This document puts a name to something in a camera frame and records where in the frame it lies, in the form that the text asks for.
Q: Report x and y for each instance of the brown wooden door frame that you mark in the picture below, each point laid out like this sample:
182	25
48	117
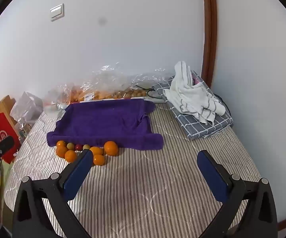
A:
210	29

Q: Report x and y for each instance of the small yellow-green fruit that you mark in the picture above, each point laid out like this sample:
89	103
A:
86	146
70	145

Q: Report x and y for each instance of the white light switch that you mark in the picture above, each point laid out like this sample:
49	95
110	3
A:
57	12

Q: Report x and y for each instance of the crumpled clear plastic bag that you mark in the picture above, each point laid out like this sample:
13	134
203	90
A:
26	106

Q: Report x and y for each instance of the clear bag of oranges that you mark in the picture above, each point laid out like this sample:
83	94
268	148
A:
68	94

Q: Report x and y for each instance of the grey checked folded cloth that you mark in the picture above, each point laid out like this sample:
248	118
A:
197	129

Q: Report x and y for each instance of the white striped towel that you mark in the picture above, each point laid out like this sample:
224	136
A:
190	96

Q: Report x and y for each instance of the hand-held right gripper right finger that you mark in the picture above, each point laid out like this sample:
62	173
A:
213	176

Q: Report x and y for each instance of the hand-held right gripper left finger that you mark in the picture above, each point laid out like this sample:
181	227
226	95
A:
78	173

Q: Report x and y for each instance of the red paper bag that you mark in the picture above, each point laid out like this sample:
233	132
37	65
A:
1	131

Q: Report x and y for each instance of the purple towel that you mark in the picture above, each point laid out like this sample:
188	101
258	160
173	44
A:
103	124

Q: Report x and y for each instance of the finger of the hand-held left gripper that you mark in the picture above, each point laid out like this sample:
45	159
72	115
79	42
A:
5	145

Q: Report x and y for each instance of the large round orange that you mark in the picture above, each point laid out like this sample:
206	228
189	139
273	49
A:
111	148

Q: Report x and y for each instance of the clear bag of tan fruits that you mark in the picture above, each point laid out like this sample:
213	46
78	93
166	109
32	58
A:
130	89

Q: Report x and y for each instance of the small orange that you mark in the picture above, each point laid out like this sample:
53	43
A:
99	160
61	151
61	143
70	156

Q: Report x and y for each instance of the oval orange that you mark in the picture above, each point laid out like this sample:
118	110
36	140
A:
96	150

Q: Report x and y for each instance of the small red fruit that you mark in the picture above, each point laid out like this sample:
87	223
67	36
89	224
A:
78	147

